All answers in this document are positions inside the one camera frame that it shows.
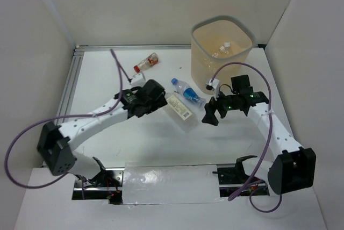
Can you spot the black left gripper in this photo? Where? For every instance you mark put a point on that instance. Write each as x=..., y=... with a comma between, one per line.
x=157, y=96

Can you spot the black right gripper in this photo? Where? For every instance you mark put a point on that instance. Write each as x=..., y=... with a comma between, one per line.
x=210, y=108

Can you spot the white label clear bottle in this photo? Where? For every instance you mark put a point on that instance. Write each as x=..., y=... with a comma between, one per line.
x=181, y=115

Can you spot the blue label plastic bottle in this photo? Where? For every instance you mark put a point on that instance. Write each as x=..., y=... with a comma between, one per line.
x=186, y=91

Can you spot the clear crushed plastic bottle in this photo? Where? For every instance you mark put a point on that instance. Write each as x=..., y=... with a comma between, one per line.
x=227, y=47

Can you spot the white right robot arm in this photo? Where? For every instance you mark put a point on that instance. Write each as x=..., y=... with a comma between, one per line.
x=293, y=166

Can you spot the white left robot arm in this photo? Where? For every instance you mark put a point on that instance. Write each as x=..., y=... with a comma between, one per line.
x=58, y=143

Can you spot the beige ribbed plastic bin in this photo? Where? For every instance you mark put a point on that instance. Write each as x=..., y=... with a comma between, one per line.
x=207, y=36

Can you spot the red cap small bottle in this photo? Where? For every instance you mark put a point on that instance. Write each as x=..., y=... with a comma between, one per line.
x=148, y=62

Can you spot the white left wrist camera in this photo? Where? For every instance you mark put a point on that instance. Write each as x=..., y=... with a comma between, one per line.
x=138, y=80

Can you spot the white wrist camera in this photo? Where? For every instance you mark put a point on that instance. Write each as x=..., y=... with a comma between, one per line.
x=213, y=85
x=138, y=80

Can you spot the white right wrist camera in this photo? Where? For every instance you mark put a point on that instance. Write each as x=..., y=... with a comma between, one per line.
x=213, y=85

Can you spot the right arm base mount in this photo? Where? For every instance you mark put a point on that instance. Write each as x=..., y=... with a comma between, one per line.
x=229, y=181

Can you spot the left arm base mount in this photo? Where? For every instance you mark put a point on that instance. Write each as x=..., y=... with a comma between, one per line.
x=107, y=184

